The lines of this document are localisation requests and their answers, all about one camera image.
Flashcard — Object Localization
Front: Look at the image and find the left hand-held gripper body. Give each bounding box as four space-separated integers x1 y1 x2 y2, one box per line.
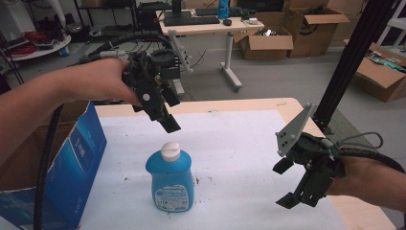
123 29 194 123

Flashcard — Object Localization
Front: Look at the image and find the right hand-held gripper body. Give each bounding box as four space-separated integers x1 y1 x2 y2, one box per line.
275 102 347 209

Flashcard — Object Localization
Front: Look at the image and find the blue bottle with white cap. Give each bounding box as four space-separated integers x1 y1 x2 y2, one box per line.
145 141 195 214

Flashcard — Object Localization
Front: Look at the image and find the person's right hand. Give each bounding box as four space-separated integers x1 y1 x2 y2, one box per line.
325 155 360 197

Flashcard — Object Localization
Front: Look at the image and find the person's left hand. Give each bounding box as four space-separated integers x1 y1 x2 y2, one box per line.
61 57 142 108

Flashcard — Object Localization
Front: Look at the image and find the white table mat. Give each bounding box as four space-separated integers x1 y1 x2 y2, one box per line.
79 109 349 230

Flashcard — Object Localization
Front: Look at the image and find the light wooden desk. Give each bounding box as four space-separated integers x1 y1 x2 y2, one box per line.
155 9 265 93

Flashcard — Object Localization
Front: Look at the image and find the black keyboard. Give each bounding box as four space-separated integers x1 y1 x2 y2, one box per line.
163 14 221 28

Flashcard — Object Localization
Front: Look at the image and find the black monitor stand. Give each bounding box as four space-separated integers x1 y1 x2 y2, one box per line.
170 0 183 17

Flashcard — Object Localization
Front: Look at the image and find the blue cardboard box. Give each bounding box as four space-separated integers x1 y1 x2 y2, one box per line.
0 101 108 230

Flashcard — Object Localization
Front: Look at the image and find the open brown cardboard box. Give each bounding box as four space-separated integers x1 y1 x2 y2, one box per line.
233 25 294 61

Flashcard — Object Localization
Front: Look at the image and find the round white table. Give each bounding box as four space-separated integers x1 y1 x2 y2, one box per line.
5 33 73 62

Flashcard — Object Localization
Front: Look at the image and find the black metal stand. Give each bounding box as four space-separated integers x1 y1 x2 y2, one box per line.
313 0 397 132

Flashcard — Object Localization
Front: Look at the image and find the flat brown cardboard box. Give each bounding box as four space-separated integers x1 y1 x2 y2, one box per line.
343 38 406 104

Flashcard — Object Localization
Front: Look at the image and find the tall brown cardboard box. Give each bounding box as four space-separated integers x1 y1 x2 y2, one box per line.
284 6 351 59

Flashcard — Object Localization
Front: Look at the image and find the grey cable loop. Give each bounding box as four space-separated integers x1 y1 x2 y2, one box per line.
325 131 384 151

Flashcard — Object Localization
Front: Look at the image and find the red cable bundle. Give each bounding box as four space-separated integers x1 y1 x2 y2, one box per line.
11 31 52 58

